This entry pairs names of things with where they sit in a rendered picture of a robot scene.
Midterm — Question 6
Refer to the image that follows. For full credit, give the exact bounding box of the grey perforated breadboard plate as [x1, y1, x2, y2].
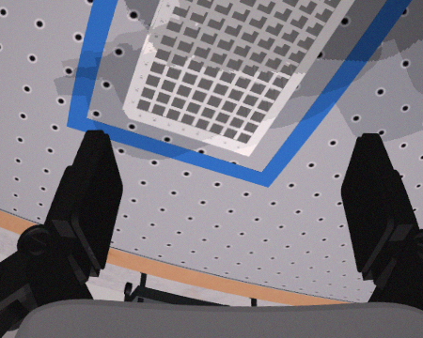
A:
[0, 0, 423, 303]

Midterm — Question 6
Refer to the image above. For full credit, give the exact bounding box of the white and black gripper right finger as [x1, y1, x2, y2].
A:
[341, 133, 423, 311]

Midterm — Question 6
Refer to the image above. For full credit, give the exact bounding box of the blue taped rectangle outline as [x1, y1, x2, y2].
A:
[67, 0, 412, 188]

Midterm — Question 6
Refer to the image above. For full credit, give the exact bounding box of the white well plate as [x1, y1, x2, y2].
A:
[122, 0, 354, 157]

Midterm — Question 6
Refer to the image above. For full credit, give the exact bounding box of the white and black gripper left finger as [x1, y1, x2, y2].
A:
[0, 130, 123, 338]

